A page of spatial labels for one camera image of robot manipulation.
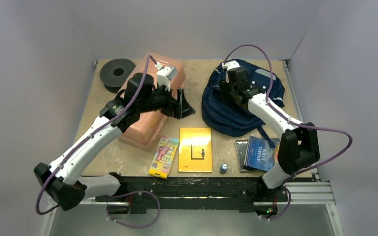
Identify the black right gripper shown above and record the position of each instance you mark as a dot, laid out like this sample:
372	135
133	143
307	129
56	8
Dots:
226	90

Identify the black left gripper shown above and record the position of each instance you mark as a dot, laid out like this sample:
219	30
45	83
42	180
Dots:
178	108

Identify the navy blue student backpack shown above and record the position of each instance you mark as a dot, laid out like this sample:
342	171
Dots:
229	118

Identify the colourful crayon box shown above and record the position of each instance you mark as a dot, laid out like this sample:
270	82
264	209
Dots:
163	157

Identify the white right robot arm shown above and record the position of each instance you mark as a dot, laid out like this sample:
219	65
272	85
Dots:
298	146

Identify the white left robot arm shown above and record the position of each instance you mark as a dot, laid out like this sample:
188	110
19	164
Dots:
62	179

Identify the pink translucent storage box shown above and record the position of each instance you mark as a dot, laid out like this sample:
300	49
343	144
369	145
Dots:
144	132

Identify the yellow book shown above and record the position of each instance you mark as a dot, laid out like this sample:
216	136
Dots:
195	150

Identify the dark book under blue book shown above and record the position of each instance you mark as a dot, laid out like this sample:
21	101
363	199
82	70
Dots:
241	147

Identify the blue Animal Farm book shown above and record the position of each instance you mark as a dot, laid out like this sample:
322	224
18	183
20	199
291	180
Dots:
260	154

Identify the small blue glue stick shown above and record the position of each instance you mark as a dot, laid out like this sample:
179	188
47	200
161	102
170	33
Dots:
224	168

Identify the black filament spool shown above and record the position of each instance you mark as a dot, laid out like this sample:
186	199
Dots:
115	72

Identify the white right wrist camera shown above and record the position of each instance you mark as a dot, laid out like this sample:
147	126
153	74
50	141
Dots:
228	66

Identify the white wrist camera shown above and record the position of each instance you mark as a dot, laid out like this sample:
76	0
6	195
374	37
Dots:
228	66
165	75

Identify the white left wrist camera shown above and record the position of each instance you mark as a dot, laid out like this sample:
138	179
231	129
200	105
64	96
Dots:
165	75

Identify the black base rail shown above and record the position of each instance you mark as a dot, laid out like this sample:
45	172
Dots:
243	194

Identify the aluminium frame rail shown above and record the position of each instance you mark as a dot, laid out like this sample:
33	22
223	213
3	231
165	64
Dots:
311	193

